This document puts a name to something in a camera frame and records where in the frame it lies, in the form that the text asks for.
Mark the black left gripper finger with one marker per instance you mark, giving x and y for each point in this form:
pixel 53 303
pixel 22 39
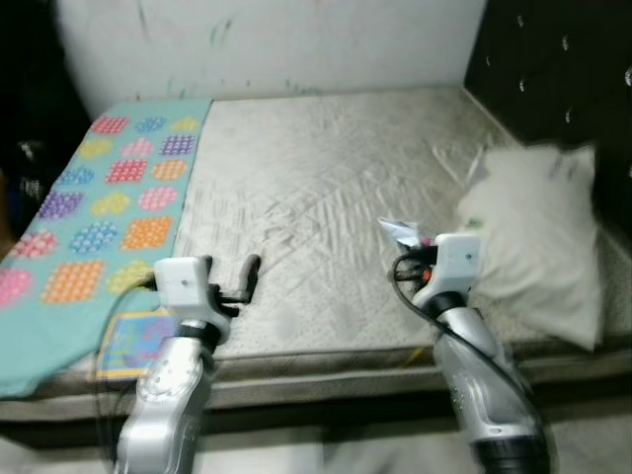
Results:
pixel 251 276
pixel 211 262

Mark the colourful picture book yellow border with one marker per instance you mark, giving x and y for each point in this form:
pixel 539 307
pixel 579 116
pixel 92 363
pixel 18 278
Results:
pixel 133 346

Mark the white pillow with green print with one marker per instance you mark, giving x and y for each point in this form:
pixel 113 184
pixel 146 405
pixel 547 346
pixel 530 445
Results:
pixel 533 247

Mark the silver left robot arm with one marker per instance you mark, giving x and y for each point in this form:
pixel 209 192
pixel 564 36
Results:
pixel 168 395

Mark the grey quilted mattress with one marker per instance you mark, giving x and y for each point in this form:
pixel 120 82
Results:
pixel 326 178

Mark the dark bed base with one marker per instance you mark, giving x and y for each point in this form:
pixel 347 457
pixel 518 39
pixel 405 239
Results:
pixel 316 423

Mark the teal blanket with coloured hearts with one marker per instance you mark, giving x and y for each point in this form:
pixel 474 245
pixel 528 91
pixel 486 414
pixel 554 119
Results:
pixel 59 331

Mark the black tufted headboard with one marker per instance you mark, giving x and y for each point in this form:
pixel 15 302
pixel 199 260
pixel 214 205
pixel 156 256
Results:
pixel 553 59

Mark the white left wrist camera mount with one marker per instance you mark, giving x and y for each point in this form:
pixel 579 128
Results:
pixel 183 281

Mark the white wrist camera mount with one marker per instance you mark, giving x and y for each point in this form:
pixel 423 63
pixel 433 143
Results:
pixel 183 281
pixel 456 262

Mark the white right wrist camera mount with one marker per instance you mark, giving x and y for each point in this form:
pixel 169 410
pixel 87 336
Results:
pixel 456 262

